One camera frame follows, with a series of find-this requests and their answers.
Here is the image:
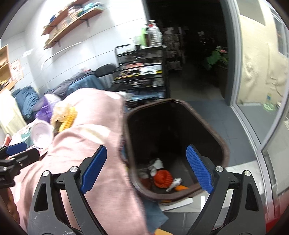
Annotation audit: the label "purple plastic bag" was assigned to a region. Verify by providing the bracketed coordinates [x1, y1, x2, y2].
[33, 94, 61, 123]

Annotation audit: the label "yellow corrugated trash piece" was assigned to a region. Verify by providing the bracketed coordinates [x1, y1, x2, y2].
[50, 102, 77, 133]

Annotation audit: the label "dark brown trash bin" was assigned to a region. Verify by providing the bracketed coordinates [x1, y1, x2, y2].
[123, 99, 230, 203]

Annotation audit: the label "orange ball in bin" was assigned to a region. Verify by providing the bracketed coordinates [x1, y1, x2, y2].
[153, 169, 173, 189]

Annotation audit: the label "blue towel pile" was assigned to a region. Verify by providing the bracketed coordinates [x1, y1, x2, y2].
[12, 86, 40, 123]

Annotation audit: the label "pink polka dot blanket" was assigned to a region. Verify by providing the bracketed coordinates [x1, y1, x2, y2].
[9, 87, 152, 235]

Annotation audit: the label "wooden cabinet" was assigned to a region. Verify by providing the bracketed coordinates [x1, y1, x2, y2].
[0, 45, 15, 91]

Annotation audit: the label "blue covered massage bed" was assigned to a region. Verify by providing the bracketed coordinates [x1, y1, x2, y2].
[45, 71, 105, 100]

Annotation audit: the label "black round stool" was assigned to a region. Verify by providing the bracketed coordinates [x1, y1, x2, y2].
[94, 64, 117, 77]

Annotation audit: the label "potted green plant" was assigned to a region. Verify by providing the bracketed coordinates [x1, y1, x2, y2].
[207, 46, 228, 69]

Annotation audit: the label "green bottle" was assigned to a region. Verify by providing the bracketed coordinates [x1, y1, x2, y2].
[140, 28, 147, 47]

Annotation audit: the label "clear ribbed bottle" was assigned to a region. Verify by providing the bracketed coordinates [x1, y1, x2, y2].
[147, 20, 162, 46]

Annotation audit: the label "black wire shelf cart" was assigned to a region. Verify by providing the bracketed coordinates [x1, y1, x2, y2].
[111, 44, 171, 109]

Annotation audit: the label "wooden wall shelves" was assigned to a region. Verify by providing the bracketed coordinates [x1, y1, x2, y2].
[42, 0, 104, 50]

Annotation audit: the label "grey door frame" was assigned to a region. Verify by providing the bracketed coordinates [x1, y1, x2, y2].
[220, 1, 242, 106]

